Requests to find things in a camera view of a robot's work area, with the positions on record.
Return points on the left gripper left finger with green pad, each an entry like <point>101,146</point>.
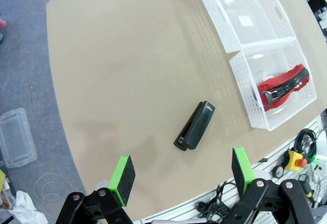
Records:
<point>122,180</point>

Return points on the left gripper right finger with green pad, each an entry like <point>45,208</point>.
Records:
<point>242,170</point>

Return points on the red zipper pouch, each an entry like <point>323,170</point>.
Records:
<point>286,77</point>

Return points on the white slotted base panel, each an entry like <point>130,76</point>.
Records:
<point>270,157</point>

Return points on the small black tape roll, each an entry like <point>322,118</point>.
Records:
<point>280,171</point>

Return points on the yellow emergency stop button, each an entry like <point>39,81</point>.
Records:
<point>295,160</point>

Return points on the small black power adapter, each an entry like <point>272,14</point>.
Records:
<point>303,178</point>

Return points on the black stapler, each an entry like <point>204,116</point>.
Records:
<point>196,128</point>

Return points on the white crumpled cloth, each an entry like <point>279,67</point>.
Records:
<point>25,208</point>

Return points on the white perforated plastic basket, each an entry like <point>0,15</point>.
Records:
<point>258,63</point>
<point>245,21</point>

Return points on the clear plastic storage box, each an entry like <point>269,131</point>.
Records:
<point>15,139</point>

